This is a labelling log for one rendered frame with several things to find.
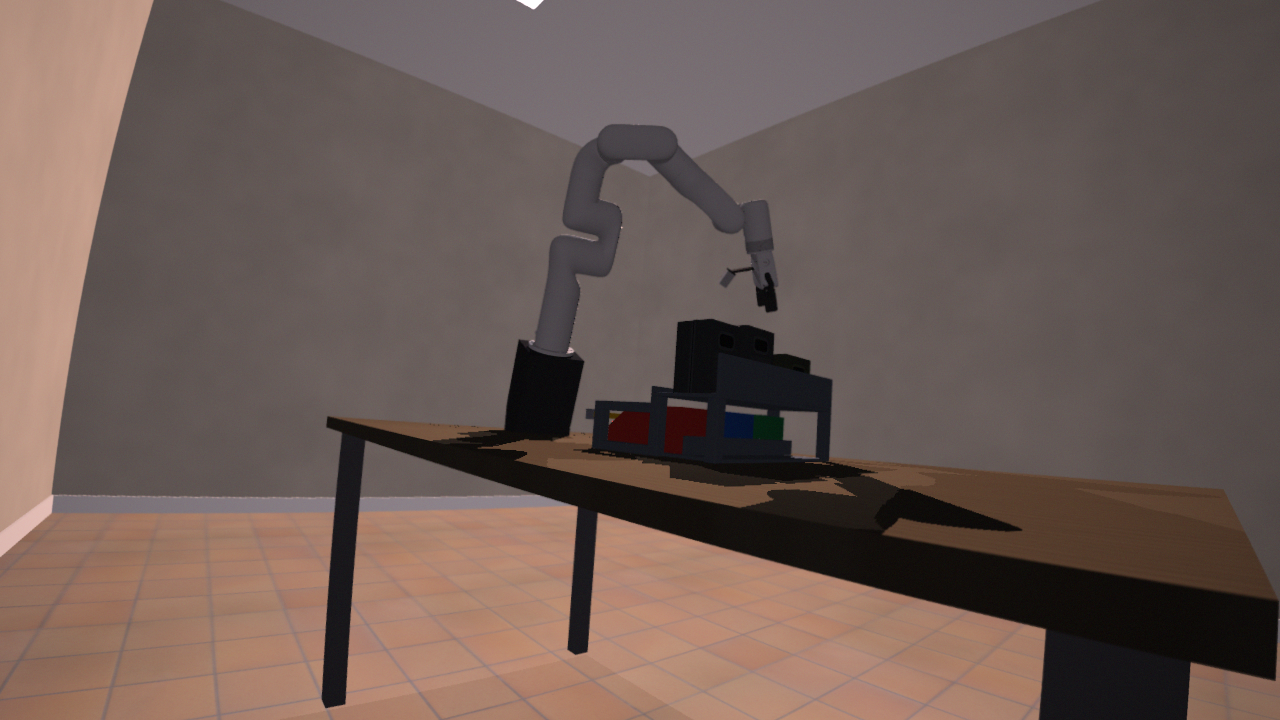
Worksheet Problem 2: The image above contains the dark grey metal shelf rack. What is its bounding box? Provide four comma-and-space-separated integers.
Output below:
586, 354, 832, 464

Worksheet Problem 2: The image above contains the blue bin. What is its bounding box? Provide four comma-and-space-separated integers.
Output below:
724, 413, 754, 438

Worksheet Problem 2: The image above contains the olive green case with orange latches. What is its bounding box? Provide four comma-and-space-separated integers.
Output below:
773, 354, 810, 374

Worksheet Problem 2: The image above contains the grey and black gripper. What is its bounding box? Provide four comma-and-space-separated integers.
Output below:
746, 249, 778, 313

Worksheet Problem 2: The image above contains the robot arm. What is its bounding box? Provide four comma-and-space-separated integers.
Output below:
529, 124, 774, 357

